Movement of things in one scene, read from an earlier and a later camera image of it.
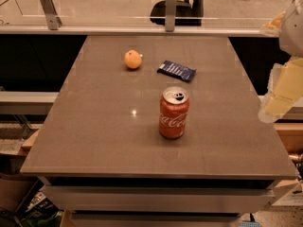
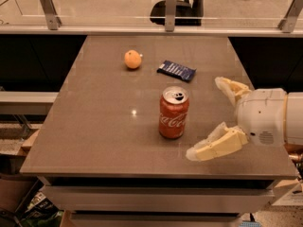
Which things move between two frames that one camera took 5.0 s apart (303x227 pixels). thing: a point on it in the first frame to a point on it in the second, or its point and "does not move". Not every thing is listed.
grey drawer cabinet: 156,200 does not move
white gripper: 293,35 to 262,115
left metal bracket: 53,20 does not move
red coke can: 173,112 does not move
